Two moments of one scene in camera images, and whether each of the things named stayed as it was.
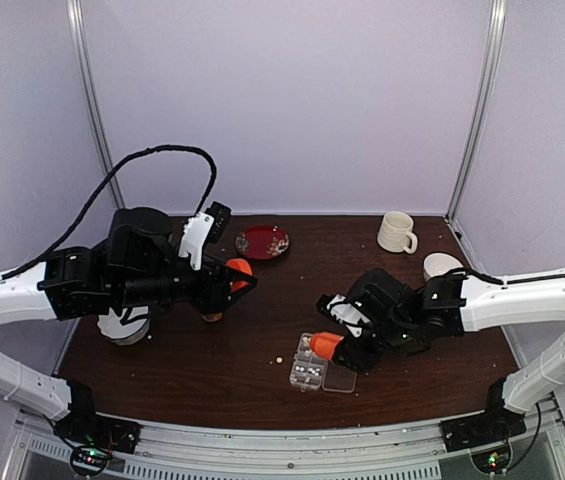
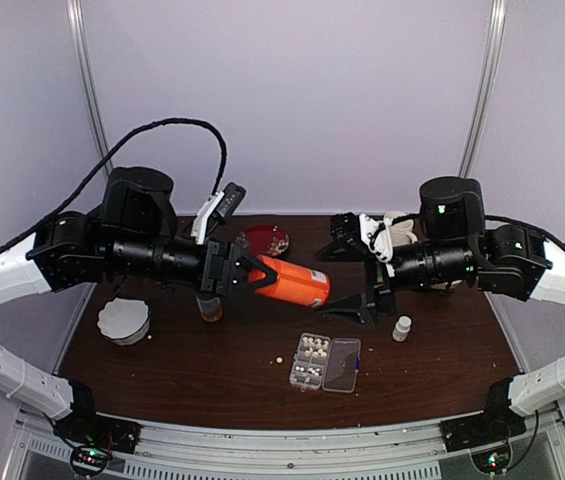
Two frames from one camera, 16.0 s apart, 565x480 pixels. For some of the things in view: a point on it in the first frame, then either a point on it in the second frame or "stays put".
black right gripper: [358, 360] -> [361, 252]
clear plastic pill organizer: [310, 371] stays put
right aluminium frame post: [480, 106] stays put
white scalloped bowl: [128, 333] stays put
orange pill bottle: [323, 344] -> [293, 282]
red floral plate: [262, 241] stays put
